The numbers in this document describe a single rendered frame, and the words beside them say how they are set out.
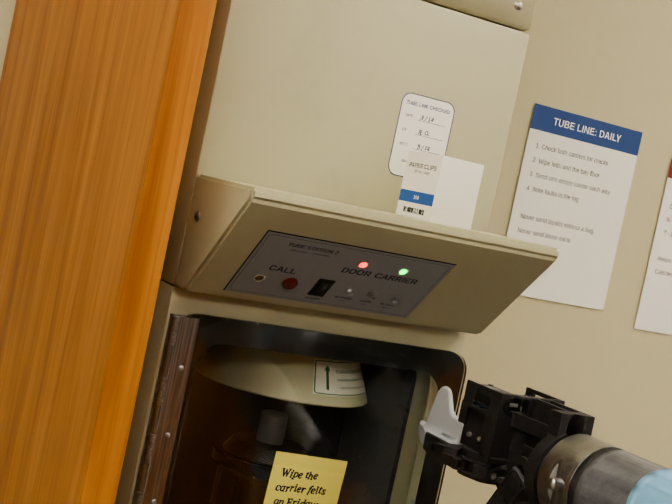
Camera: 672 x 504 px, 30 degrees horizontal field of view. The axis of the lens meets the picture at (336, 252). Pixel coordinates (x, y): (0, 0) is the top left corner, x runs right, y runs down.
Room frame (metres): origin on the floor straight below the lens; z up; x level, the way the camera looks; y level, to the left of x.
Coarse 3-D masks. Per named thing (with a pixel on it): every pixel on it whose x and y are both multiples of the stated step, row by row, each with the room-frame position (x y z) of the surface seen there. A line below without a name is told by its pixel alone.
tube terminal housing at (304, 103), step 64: (256, 0) 1.10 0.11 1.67; (320, 0) 1.13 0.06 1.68; (384, 0) 1.16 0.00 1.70; (256, 64) 1.10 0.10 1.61; (320, 64) 1.14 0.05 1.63; (384, 64) 1.17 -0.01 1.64; (448, 64) 1.20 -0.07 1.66; (512, 64) 1.24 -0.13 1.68; (192, 128) 1.11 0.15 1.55; (256, 128) 1.11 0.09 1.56; (320, 128) 1.14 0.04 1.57; (384, 128) 1.18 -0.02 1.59; (192, 192) 1.09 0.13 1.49; (320, 192) 1.15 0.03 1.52; (384, 192) 1.18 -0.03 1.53; (256, 320) 1.13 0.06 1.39; (320, 320) 1.16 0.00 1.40; (128, 448) 1.11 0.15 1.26
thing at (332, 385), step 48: (240, 336) 1.11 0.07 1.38; (288, 336) 1.13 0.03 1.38; (336, 336) 1.15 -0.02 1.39; (192, 384) 1.09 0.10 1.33; (240, 384) 1.11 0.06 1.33; (288, 384) 1.13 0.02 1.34; (336, 384) 1.16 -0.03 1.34; (384, 384) 1.18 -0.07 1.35; (432, 384) 1.21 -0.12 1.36; (192, 432) 1.10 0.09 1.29; (240, 432) 1.12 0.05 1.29; (288, 432) 1.14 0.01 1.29; (336, 432) 1.16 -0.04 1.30; (384, 432) 1.19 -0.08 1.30; (192, 480) 1.10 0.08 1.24; (240, 480) 1.12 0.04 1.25; (384, 480) 1.19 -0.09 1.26; (432, 480) 1.22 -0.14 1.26
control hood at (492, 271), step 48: (240, 192) 1.00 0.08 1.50; (288, 192) 1.10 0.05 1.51; (192, 240) 1.07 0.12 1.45; (240, 240) 1.03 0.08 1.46; (336, 240) 1.05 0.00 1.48; (384, 240) 1.07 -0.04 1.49; (432, 240) 1.08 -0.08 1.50; (480, 240) 1.10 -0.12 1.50; (192, 288) 1.07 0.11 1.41; (480, 288) 1.16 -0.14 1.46
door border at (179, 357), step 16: (192, 320) 1.09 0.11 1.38; (176, 336) 1.08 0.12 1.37; (192, 336) 1.09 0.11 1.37; (176, 352) 1.08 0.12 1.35; (192, 352) 1.09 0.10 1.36; (176, 368) 1.08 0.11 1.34; (176, 384) 1.08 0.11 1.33; (176, 400) 1.09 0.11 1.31; (160, 416) 1.08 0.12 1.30; (176, 416) 1.09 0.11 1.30; (160, 432) 1.08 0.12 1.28; (176, 432) 1.09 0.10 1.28; (160, 448) 1.08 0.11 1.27; (144, 464) 1.08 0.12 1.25; (160, 464) 1.08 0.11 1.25; (144, 480) 1.08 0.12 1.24; (160, 480) 1.09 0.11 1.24; (144, 496) 1.08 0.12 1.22; (160, 496) 1.09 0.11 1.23
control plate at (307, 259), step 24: (264, 240) 1.03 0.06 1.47; (288, 240) 1.04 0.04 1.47; (312, 240) 1.05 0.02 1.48; (264, 264) 1.06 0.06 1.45; (288, 264) 1.07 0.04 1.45; (312, 264) 1.07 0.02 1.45; (336, 264) 1.08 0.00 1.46; (384, 264) 1.09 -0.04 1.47; (408, 264) 1.10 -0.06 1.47; (432, 264) 1.11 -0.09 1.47; (456, 264) 1.12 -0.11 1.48; (240, 288) 1.08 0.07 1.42; (264, 288) 1.09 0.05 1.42; (336, 288) 1.11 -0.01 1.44; (360, 288) 1.12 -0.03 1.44; (384, 288) 1.12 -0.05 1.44; (408, 288) 1.13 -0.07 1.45; (432, 288) 1.14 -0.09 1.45; (384, 312) 1.16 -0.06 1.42; (408, 312) 1.16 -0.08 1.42
